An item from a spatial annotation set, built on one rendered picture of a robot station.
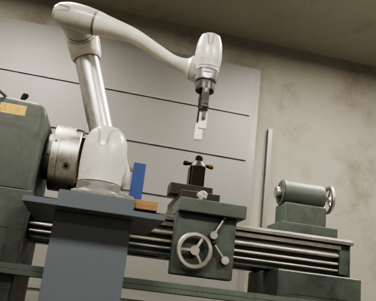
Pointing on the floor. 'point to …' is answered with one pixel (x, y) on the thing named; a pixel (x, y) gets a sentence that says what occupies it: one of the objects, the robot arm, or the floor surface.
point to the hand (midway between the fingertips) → (200, 131)
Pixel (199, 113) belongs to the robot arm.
